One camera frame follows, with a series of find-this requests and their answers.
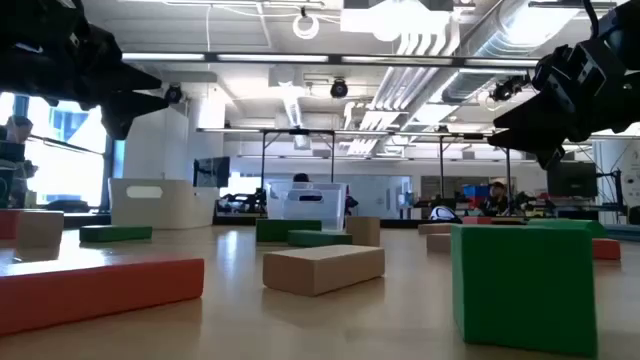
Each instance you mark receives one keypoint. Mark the blue storage box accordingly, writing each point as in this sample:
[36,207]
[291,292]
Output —
[476,191]

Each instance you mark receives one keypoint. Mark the black station frame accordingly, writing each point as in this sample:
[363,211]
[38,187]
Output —
[472,135]
[298,132]

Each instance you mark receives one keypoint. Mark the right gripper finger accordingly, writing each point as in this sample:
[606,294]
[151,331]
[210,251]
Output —
[540,116]
[540,142]

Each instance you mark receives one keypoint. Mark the blue-grey table frame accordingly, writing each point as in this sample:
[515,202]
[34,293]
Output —
[624,232]

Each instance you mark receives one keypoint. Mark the white plastic bin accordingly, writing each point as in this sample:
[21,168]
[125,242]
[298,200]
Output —
[165,205]

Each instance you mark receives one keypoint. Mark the white black round object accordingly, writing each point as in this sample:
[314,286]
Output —
[444,214]

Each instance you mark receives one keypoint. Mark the green cube block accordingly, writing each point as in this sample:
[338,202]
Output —
[525,290]

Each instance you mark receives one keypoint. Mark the large window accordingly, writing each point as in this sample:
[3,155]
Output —
[65,170]

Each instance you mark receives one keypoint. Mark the red cube block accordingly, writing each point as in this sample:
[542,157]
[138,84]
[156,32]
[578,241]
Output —
[476,220]
[7,224]

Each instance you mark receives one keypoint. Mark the black frame cross rail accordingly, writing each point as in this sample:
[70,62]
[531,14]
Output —
[240,221]

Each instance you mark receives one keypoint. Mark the white ceiling unit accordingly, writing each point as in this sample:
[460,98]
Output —
[400,20]

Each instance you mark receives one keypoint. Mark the silver ventilation duct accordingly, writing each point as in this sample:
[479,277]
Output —
[505,40]

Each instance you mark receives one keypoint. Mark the black ceiling camera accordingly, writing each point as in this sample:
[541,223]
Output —
[339,88]
[173,94]
[506,91]

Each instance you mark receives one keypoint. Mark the black distant robot arm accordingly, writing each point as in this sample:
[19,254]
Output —
[245,204]

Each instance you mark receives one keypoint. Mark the natural wood cube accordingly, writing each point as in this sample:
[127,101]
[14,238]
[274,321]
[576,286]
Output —
[363,231]

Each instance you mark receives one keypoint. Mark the red long block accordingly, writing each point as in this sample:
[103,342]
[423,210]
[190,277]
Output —
[100,295]

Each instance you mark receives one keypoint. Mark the clear plastic bin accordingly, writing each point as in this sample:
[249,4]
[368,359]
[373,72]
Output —
[307,210]

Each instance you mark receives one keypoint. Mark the green long block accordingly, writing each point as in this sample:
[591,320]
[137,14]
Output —
[116,234]
[602,230]
[277,231]
[320,239]

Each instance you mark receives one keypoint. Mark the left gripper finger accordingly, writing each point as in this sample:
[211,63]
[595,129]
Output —
[127,79]
[125,112]

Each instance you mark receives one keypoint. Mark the natural wood block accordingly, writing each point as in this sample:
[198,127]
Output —
[435,228]
[325,272]
[40,229]
[439,243]
[507,220]

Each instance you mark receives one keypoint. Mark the black overhead bar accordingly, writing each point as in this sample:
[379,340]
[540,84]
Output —
[335,59]

